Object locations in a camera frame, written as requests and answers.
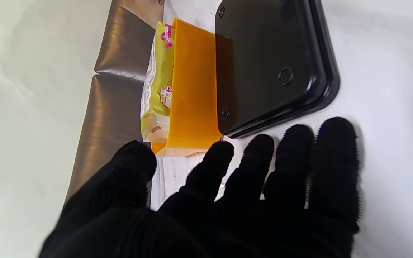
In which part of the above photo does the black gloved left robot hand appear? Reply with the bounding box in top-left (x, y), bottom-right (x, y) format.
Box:
top-left (38, 116), bottom-right (361, 258)

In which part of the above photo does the orange plastic tissue box cover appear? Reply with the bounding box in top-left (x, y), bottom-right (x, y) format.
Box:
top-left (151, 18), bottom-right (236, 158)

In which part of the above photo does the gold tissue pack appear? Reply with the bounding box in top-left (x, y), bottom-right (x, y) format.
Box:
top-left (140, 21), bottom-right (175, 143)

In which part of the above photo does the black tissue box base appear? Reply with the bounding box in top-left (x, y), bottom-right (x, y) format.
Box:
top-left (215, 0), bottom-right (340, 139)

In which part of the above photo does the brown leather sofa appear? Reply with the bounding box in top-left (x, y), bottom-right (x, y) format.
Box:
top-left (65, 0), bottom-right (166, 205)

